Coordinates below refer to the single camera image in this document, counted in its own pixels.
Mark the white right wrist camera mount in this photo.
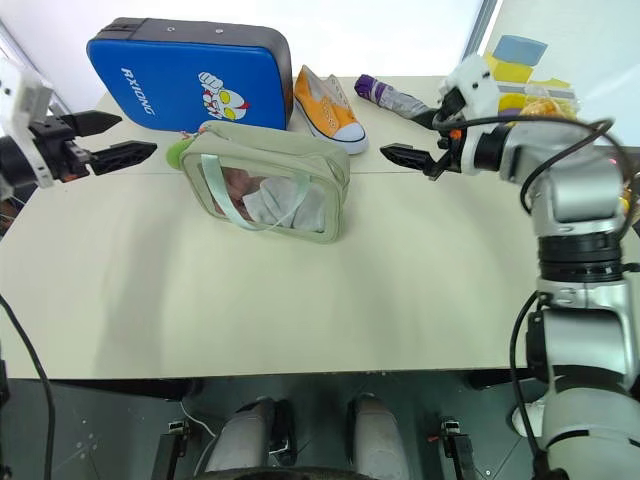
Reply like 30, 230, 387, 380
438, 53, 502, 174

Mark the black table clamp bracket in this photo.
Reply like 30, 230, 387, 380
438, 416, 474, 476
152, 418, 192, 480

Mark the thin white cable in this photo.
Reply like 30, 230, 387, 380
180, 398, 218, 442

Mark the clear orange snack bag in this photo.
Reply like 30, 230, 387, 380
518, 95, 577, 122

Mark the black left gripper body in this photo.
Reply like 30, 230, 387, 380
28, 114, 97, 185

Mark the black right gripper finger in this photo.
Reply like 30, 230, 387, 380
409, 107, 444, 132
379, 142, 449, 182

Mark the green transparent toiletry bag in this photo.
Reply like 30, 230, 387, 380
178, 119, 351, 246

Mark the white rounded floor piece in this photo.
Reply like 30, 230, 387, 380
511, 398, 547, 437

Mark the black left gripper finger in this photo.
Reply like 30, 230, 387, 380
91, 141, 159, 177
64, 111, 124, 137

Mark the grey rounded robot leg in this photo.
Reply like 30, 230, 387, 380
205, 396, 282, 474
351, 393, 407, 474

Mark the purple grey folded umbrella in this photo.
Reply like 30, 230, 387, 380
353, 73, 442, 124

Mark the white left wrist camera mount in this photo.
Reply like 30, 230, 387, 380
0, 58, 55, 189

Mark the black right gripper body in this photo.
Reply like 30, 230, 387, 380
432, 86, 470, 175

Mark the white cloth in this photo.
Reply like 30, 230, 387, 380
243, 175, 327, 234

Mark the blue sponge block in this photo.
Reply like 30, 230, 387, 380
491, 33, 550, 67

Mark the orange canvas sneaker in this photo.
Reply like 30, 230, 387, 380
292, 64, 370, 155

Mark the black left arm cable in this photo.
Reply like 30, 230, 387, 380
0, 294, 56, 480

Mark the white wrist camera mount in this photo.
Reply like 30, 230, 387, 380
438, 53, 502, 174
0, 58, 55, 189

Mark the blue cartoon kick pad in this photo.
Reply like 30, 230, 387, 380
85, 16, 294, 132

